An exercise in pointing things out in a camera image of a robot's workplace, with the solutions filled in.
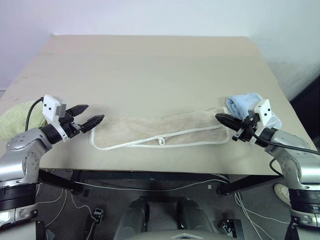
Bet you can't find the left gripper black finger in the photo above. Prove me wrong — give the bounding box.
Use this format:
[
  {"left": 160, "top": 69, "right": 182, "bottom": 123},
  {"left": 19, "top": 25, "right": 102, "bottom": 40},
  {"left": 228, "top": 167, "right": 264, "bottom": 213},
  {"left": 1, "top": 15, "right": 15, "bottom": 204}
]
[
  {"left": 65, "top": 104, "right": 90, "bottom": 118},
  {"left": 80, "top": 114, "right": 106, "bottom": 133}
]

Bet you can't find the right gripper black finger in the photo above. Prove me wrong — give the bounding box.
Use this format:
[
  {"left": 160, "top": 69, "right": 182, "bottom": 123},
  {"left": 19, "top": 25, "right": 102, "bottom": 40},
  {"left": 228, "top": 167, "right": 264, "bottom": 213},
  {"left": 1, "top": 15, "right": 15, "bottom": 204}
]
[
  {"left": 222, "top": 120, "right": 242, "bottom": 133},
  {"left": 215, "top": 113, "right": 245, "bottom": 126}
]

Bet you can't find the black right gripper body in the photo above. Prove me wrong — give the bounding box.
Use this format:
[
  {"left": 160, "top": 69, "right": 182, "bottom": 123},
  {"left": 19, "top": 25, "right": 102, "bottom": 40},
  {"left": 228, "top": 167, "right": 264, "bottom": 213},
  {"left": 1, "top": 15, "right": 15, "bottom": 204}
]
[{"left": 232, "top": 115, "right": 259, "bottom": 144}]

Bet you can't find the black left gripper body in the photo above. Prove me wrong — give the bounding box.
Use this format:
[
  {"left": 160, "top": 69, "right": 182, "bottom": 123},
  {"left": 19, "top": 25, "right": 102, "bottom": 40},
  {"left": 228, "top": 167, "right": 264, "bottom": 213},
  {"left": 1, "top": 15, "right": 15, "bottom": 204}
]
[{"left": 59, "top": 111, "right": 84, "bottom": 139}]

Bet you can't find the beige towel with white trim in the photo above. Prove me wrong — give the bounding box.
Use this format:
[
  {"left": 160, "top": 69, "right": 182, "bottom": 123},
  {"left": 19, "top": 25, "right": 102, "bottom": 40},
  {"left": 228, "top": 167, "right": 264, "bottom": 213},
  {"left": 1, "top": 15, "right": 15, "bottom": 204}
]
[{"left": 89, "top": 105, "right": 231, "bottom": 151}]

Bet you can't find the light blue cloth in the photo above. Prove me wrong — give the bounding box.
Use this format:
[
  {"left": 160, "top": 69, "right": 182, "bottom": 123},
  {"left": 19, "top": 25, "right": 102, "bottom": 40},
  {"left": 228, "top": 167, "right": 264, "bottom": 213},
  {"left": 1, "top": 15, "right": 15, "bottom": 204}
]
[{"left": 225, "top": 92, "right": 283, "bottom": 130}]

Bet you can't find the green cloth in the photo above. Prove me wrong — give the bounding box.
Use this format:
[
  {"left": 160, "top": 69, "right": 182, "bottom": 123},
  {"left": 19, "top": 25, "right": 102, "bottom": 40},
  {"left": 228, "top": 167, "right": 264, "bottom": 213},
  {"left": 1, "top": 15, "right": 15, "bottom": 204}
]
[{"left": 0, "top": 100, "right": 48, "bottom": 142}]

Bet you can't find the white shoe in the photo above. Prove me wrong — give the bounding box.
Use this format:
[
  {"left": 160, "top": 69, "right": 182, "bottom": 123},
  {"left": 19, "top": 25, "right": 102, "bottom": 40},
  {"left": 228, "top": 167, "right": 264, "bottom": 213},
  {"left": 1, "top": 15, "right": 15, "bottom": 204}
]
[{"left": 274, "top": 183, "right": 292, "bottom": 206}]

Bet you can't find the black floor clamp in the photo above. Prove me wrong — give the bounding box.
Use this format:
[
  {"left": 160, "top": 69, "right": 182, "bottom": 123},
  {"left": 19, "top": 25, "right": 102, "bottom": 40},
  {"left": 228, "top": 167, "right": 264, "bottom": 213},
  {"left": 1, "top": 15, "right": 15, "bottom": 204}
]
[
  {"left": 217, "top": 218, "right": 245, "bottom": 238},
  {"left": 84, "top": 206, "right": 105, "bottom": 240}
]

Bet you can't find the dark grey rounded shape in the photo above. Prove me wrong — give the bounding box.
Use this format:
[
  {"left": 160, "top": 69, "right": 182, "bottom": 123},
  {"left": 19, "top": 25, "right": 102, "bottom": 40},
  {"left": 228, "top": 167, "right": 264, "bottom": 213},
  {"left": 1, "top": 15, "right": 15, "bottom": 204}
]
[
  {"left": 179, "top": 197, "right": 219, "bottom": 240},
  {"left": 113, "top": 197, "right": 151, "bottom": 240}
]

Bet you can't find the black stand base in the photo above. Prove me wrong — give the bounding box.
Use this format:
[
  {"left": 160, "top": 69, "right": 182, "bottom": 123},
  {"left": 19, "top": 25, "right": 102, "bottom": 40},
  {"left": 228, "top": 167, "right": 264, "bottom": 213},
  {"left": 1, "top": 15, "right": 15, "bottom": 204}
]
[{"left": 34, "top": 219, "right": 57, "bottom": 240}]

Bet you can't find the grey robot torso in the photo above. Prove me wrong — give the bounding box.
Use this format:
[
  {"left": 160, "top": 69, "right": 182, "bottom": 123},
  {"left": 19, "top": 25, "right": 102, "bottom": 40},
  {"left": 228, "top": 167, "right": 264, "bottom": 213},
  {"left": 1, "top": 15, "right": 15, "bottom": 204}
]
[{"left": 129, "top": 230, "right": 227, "bottom": 240}]

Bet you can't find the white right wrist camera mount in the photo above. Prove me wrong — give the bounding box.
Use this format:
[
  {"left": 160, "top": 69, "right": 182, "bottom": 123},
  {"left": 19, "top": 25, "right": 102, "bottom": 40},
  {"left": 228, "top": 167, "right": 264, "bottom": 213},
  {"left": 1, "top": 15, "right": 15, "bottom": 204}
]
[{"left": 247, "top": 98, "right": 273, "bottom": 146}]

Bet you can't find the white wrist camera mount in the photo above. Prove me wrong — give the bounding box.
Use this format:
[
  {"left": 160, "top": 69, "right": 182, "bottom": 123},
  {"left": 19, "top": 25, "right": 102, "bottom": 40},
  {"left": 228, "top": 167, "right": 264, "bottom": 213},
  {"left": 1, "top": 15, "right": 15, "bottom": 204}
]
[
  {"left": 41, "top": 94, "right": 69, "bottom": 143},
  {"left": 247, "top": 98, "right": 273, "bottom": 146}
]

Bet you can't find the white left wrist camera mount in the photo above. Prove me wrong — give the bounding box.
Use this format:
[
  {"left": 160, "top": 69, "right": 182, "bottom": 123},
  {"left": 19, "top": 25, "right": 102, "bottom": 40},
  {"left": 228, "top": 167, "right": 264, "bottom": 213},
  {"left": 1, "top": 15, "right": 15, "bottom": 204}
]
[{"left": 41, "top": 94, "right": 69, "bottom": 143}]

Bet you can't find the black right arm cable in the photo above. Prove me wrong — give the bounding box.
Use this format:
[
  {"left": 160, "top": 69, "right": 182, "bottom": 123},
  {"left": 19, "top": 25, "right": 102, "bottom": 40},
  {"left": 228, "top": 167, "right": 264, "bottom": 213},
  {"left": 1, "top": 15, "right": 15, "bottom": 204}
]
[{"left": 246, "top": 121, "right": 320, "bottom": 179}]

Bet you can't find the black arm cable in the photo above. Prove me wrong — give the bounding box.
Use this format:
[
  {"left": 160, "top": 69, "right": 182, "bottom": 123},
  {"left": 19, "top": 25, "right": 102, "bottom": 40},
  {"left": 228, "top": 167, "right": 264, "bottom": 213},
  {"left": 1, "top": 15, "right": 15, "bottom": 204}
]
[
  {"left": 24, "top": 98, "right": 47, "bottom": 131},
  {"left": 246, "top": 121, "right": 320, "bottom": 179}
]

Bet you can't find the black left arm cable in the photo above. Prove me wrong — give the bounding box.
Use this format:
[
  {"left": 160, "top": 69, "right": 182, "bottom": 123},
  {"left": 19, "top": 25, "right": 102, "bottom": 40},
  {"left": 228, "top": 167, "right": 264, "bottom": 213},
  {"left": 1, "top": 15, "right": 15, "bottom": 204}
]
[{"left": 24, "top": 98, "right": 47, "bottom": 131}]

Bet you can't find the black table frame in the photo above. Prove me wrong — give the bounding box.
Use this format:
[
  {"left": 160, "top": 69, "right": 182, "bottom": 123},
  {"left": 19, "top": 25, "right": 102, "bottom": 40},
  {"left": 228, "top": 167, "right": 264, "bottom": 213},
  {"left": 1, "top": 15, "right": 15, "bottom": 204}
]
[{"left": 36, "top": 168, "right": 285, "bottom": 196}]

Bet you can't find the white floor cable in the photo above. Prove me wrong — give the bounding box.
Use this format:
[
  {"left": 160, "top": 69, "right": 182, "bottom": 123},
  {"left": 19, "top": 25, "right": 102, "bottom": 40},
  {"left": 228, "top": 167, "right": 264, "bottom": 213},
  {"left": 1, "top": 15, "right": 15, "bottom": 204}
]
[
  {"left": 37, "top": 183, "right": 97, "bottom": 226},
  {"left": 234, "top": 192, "right": 292, "bottom": 240},
  {"left": 73, "top": 177, "right": 231, "bottom": 193}
]

